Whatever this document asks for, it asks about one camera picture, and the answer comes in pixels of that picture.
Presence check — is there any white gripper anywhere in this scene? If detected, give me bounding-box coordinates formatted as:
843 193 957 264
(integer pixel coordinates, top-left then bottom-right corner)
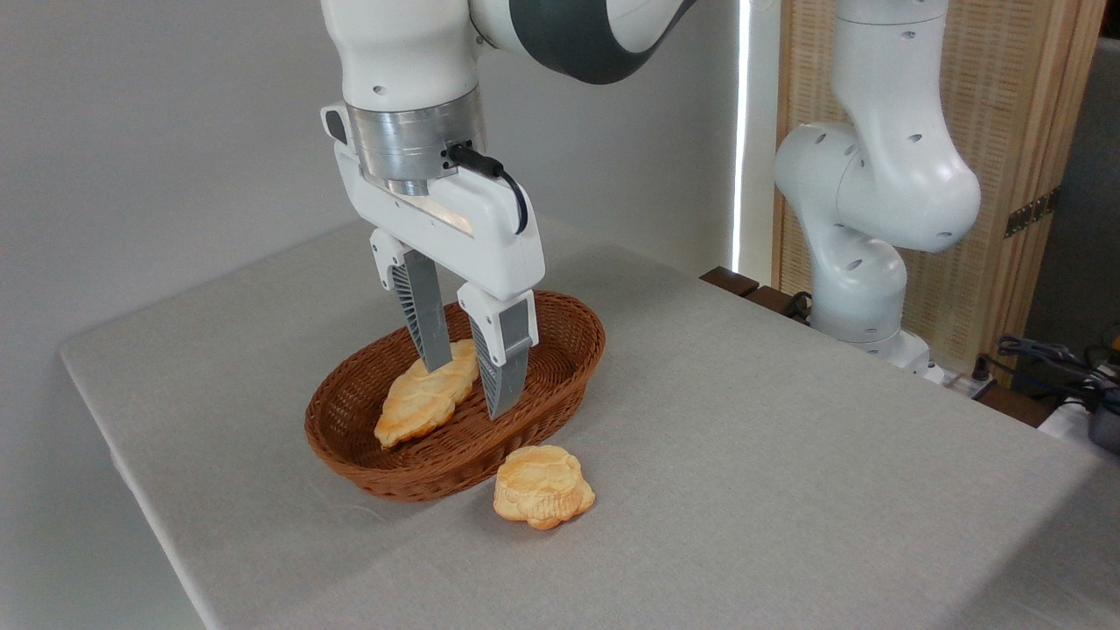
321 103 545 421

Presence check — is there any golden croissant bread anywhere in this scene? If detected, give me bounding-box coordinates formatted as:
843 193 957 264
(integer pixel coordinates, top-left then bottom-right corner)
374 339 480 449

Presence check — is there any round golden bread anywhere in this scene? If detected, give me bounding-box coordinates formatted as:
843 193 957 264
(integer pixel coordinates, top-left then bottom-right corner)
493 444 597 531

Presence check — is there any brown wicker basket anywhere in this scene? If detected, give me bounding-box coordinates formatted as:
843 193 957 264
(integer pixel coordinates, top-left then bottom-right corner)
304 291 606 503

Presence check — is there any dark brown wooden block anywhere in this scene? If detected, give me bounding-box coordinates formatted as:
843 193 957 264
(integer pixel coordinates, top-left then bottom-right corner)
744 285 810 323
700 266 760 298

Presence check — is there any grey tablecloth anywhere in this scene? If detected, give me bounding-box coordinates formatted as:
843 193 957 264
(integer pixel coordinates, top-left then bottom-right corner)
59 188 1120 630

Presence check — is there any white power strip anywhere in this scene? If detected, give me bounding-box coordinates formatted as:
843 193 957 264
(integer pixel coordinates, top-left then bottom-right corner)
927 363 998 400

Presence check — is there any black screen hinge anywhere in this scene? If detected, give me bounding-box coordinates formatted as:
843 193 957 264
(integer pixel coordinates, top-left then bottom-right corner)
1004 186 1061 239

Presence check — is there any wooden rattan folding screen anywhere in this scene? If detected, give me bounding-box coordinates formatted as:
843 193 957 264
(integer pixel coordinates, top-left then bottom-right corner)
773 0 1108 386

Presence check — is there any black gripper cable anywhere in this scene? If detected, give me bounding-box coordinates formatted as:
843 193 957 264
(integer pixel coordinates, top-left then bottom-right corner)
446 143 529 235

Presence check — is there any bundle of dark cables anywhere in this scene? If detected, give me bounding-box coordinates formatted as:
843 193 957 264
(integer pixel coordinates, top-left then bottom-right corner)
997 335 1120 412

